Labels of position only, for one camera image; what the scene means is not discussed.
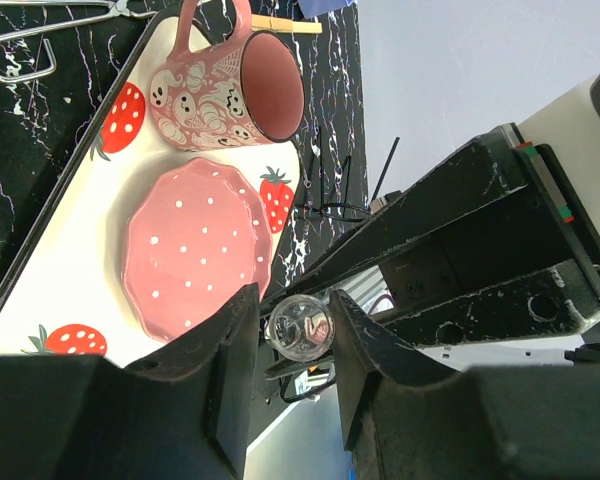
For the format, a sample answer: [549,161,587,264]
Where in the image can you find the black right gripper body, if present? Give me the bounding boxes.
[379,128,600,311]

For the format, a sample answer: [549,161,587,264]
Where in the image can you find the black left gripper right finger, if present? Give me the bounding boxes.
[330,290,600,479]

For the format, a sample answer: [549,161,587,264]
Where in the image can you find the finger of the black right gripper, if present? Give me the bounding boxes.
[259,139,561,316]
[373,259,600,348]

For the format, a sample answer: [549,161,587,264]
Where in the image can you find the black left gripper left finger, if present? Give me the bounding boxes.
[0,284,260,479]

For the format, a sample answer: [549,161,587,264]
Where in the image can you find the clear glass test tube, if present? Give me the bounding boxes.
[265,294,335,362]

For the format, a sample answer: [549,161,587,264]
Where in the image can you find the strawberry print white tray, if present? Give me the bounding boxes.
[0,9,301,365]

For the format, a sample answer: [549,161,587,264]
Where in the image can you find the pink polka dot plate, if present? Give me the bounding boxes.
[122,157,273,342]

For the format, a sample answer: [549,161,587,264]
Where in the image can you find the blue plastic box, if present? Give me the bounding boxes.
[297,0,356,18]

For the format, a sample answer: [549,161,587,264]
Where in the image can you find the pink patterned mug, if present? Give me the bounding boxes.
[148,1,305,151]

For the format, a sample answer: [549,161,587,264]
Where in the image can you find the wooden test tube clamp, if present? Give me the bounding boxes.
[252,14,323,35]

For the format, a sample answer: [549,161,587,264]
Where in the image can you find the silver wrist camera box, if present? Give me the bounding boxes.
[517,73,600,263]

